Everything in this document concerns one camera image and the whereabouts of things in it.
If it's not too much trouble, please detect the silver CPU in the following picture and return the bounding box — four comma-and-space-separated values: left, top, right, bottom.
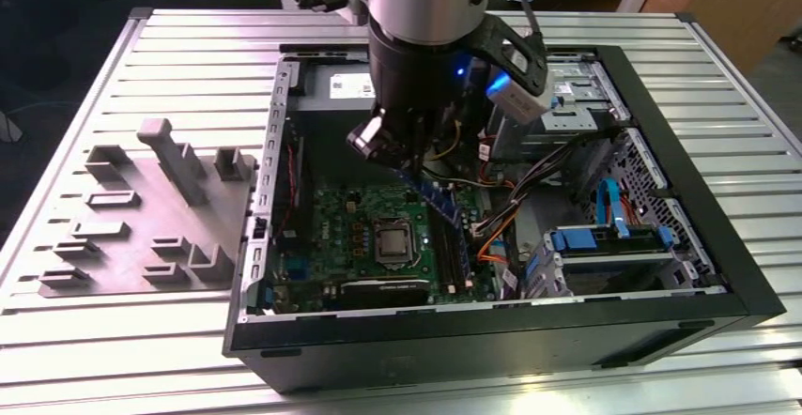
378, 229, 412, 254

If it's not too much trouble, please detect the red wire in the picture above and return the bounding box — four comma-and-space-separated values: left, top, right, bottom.
282, 145, 300, 234

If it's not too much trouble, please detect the green motherboard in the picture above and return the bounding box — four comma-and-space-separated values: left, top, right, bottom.
268, 182, 503, 315

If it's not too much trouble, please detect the black camera cable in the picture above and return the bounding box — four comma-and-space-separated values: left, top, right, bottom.
516, 0, 547, 53

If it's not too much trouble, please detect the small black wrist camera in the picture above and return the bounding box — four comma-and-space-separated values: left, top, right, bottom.
346, 114, 402, 161

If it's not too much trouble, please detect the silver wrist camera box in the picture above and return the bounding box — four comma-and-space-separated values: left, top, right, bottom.
484, 69, 550, 123

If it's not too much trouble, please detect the dark RAM stick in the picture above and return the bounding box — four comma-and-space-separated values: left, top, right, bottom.
388, 166, 470, 231

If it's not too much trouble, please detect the grey parts rack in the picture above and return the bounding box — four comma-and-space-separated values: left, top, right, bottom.
36, 117, 258, 300

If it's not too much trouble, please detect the black camera bracket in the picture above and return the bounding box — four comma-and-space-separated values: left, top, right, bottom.
463, 14, 551, 98

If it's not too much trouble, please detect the CPU socket with metal cover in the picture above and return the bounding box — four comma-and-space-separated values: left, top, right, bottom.
371, 217, 422, 271

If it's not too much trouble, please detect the hard disk in blue carrier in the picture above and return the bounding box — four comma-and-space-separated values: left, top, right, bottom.
544, 224, 679, 259

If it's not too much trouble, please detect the black graphics card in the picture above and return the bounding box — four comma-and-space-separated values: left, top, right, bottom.
338, 277, 434, 309

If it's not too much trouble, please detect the grey power supply unit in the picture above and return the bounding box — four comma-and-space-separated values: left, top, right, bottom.
286, 61, 402, 189

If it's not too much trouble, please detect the yellow wire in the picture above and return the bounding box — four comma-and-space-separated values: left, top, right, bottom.
435, 121, 463, 161

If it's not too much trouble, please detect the orange wire bundle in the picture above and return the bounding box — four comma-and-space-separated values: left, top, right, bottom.
475, 207, 522, 264

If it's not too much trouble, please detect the black open PC case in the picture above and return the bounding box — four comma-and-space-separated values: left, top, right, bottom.
222, 42, 789, 395

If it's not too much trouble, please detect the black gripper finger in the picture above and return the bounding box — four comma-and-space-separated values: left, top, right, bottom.
420, 112, 460, 173
400, 113, 428, 173

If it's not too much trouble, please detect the metal drive cage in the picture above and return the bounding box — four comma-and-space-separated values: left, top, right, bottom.
487, 55, 631, 162

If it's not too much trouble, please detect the blue flat data wire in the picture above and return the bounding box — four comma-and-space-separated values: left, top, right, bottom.
594, 177, 631, 240

